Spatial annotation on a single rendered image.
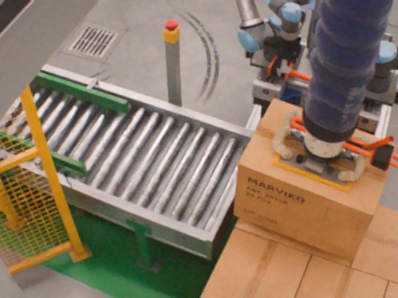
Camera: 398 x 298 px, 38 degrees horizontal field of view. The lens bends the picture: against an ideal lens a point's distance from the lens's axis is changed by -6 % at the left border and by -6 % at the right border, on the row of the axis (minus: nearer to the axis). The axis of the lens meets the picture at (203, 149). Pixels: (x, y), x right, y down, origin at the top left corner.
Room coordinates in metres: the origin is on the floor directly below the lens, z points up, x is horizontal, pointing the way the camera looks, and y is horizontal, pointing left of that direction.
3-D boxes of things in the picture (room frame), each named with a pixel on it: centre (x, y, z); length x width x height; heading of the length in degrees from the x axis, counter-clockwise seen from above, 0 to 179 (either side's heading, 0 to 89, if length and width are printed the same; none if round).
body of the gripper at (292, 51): (1.85, -0.36, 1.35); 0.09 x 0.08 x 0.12; 64
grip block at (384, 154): (1.39, -0.72, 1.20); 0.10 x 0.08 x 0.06; 154
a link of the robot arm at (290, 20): (1.86, -0.35, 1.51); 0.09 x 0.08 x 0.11; 28
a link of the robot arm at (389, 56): (1.95, -0.83, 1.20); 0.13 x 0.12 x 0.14; 95
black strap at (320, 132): (1.50, -0.49, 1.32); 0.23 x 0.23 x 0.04
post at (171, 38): (2.36, 0.16, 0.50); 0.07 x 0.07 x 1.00; 66
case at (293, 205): (1.50, -0.49, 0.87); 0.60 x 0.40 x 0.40; 64
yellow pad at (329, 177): (1.42, -0.45, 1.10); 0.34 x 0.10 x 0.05; 64
